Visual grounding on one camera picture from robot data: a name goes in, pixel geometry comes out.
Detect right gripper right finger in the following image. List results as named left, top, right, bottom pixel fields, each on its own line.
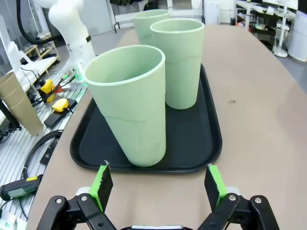
left=198, top=163, right=281, bottom=230

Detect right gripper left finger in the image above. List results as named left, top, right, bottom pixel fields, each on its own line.
left=35, top=160, right=131, bottom=230

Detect light green plastic cup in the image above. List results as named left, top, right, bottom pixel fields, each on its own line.
left=150, top=18, right=205, bottom=110
left=132, top=9, right=170, bottom=48
left=83, top=45, right=166, bottom=168

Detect black plastic tray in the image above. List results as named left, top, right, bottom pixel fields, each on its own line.
left=70, top=62, right=223, bottom=175

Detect black green handheld device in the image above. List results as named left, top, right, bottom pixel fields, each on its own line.
left=0, top=174, right=44, bottom=201

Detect black flat plate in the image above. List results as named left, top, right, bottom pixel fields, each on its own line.
left=44, top=98, right=78, bottom=127

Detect yellow emergency stop button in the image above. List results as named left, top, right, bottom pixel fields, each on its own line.
left=52, top=98, right=69, bottom=113

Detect yellow emergency stop with red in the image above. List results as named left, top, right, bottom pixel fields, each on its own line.
left=39, top=80, right=63, bottom=103

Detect brown cardboard tube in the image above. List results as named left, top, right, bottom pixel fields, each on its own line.
left=0, top=71, right=44, bottom=137

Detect wooden shelf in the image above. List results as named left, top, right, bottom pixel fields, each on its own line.
left=20, top=44, right=60, bottom=75

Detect white floor stand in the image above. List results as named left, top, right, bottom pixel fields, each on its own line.
left=272, top=0, right=290, bottom=58

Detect white air purifier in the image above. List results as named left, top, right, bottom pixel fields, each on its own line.
left=287, top=11, right=307, bottom=64

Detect white cluttered shelving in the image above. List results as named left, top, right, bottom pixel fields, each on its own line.
left=235, top=0, right=298, bottom=33

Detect dark hanging jacket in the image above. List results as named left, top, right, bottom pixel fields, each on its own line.
left=109, top=0, right=135, bottom=7

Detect black slotted bracket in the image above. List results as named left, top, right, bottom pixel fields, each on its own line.
left=39, top=138, right=59, bottom=166

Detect black cable loop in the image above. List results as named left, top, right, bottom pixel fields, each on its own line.
left=23, top=129, right=64, bottom=178

